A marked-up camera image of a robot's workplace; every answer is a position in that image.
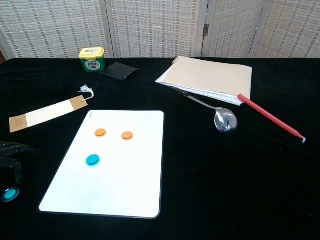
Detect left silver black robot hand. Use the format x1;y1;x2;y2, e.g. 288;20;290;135
0;141;35;186

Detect blue round magnet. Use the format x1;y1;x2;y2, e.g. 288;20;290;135
85;153;101;167
0;186;21;203

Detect white magnetic board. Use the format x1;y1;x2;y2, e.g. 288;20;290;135
37;109;165;220

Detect paper bookmark with tassel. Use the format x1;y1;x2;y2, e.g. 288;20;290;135
8;84;95;134

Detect black velvet tablecloth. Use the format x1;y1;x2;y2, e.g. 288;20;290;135
0;57;320;240

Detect woven folding screen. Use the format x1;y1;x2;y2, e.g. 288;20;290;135
0;0;320;61

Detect beige spiral sketchbook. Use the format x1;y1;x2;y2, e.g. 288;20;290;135
154;55;253;107

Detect red pen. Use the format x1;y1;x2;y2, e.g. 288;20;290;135
236;93;307;144

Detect black drawstring pouch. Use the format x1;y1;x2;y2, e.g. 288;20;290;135
99;61;140;85

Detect metal spoon black handle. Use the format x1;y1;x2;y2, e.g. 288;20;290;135
169;86;238;133

